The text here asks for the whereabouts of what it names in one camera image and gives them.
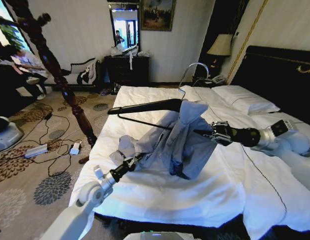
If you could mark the black headboard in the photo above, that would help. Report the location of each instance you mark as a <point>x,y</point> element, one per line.
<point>277,75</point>

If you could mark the black clothes hanger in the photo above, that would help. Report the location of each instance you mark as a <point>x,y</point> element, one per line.
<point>149,105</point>

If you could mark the white hanging cloth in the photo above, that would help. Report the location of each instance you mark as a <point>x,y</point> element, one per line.
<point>131,60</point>

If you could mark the white duvet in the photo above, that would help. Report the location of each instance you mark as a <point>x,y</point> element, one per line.
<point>169,195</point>

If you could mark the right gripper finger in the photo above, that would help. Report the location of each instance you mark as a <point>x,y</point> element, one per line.
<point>216,127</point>
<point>218,140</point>

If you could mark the dark wooden coat stand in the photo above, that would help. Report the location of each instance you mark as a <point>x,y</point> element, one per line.
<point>57,75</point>

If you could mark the grey shirt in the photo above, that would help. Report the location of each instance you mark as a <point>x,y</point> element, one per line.
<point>177,142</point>

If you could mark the white telephone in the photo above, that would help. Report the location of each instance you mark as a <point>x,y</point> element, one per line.
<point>218,79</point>

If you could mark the person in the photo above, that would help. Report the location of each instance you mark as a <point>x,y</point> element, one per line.
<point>27,67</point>

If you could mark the white chaise sofa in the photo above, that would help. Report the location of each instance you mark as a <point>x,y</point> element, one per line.
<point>70,72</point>

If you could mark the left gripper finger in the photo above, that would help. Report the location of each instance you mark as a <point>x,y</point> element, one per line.
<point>137,163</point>
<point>134,158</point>

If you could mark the green plant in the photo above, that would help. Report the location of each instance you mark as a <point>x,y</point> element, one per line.
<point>10,35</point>

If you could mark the white pillow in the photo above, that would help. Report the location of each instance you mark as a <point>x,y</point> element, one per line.
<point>247,98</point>

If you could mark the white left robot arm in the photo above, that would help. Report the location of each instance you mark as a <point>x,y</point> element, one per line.
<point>70,220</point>

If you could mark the silver power adapter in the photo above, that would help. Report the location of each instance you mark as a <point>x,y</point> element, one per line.
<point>36,151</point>

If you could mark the framed painting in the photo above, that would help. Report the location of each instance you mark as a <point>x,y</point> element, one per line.
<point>157,14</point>

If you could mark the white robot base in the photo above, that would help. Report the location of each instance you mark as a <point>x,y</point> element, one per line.
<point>5,136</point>

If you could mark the white robot front shell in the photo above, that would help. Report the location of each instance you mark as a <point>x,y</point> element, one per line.
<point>157,236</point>

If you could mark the wall mirror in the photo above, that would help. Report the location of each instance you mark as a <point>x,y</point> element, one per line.
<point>124,26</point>

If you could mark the black power brick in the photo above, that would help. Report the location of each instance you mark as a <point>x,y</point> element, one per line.
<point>48,116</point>

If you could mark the black and white garment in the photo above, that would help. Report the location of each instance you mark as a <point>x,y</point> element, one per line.
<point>88,72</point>

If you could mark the clear plastic bag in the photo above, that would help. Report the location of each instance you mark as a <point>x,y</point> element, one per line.
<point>117,51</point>

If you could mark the white charger block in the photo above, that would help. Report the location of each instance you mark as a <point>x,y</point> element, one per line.
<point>75,148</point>

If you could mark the black dresser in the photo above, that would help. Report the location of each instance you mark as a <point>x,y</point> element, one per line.
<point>127,71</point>

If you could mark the dark slippers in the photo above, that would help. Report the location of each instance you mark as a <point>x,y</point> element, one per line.
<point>106,92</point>

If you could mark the table lamp with cream shade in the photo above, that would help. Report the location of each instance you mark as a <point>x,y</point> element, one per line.
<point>220,46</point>

